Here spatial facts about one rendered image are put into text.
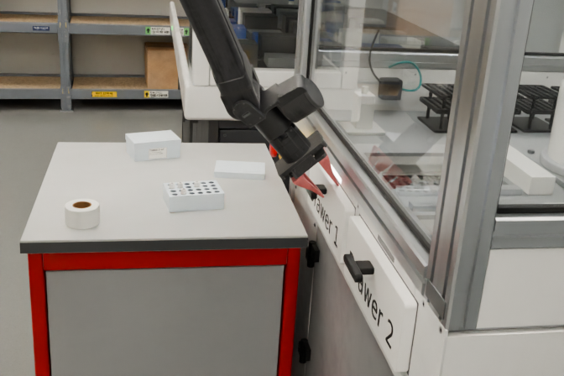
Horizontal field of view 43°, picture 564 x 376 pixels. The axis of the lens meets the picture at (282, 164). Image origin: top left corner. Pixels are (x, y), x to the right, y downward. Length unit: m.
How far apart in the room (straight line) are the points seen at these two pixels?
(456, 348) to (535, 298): 0.11
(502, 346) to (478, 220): 0.18
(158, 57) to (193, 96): 3.04
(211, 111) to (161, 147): 0.27
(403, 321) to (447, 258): 0.14
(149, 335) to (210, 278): 0.18
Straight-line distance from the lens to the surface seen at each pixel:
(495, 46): 0.79
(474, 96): 0.82
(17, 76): 5.57
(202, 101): 2.12
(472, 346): 0.93
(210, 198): 1.61
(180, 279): 1.56
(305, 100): 1.22
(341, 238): 1.28
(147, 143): 1.91
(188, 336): 1.63
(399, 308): 1.00
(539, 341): 0.97
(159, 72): 5.17
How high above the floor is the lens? 1.41
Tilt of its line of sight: 20 degrees down
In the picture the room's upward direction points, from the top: 4 degrees clockwise
